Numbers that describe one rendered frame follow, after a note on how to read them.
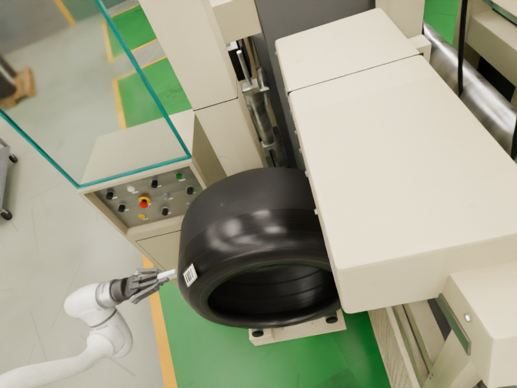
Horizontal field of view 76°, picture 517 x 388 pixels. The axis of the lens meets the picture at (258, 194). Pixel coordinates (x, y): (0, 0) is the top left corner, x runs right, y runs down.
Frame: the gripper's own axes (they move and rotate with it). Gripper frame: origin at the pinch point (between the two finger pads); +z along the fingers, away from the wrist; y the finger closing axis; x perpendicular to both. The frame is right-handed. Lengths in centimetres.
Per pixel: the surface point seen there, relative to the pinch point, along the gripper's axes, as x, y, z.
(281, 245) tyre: -14.1, -10.9, 43.7
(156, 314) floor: 113, 47, -94
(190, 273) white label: -13.3, -10.4, 17.1
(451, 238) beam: -44, -36, 72
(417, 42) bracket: -37, 13, 86
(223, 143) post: -22.6, 24.8, 32.7
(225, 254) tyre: -16.7, -10.3, 29.6
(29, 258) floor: 93, 128, -235
